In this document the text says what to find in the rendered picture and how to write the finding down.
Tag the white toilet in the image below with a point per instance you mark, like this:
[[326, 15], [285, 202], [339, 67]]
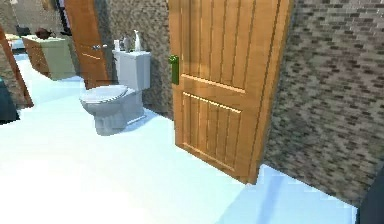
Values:
[[130, 71]]

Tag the wooden panelled room door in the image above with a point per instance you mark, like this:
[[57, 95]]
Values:
[[216, 83]]

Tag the white spray bottle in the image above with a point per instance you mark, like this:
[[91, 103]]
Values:
[[137, 42]]

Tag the grey small bottle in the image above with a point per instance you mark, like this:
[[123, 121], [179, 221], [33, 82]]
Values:
[[126, 44]]

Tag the white small cup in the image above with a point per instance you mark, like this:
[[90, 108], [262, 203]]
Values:
[[116, 45]]

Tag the plain wooden room door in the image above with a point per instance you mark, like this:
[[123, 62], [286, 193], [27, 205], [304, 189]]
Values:
[[87, 40]]

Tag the wooden green chest of drawers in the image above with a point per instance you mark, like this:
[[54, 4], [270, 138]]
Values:
[[50, 56]]

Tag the dark brown kettle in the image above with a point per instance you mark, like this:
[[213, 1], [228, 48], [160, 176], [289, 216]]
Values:
[[43, 33]]

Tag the black small box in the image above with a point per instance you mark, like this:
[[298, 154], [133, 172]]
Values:
[[22, 30]]

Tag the dark blue rounded object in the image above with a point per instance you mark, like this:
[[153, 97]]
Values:
[[372, 200]]

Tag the wooden door frame post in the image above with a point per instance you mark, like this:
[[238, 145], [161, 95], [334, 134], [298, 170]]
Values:
[[16, 73]]

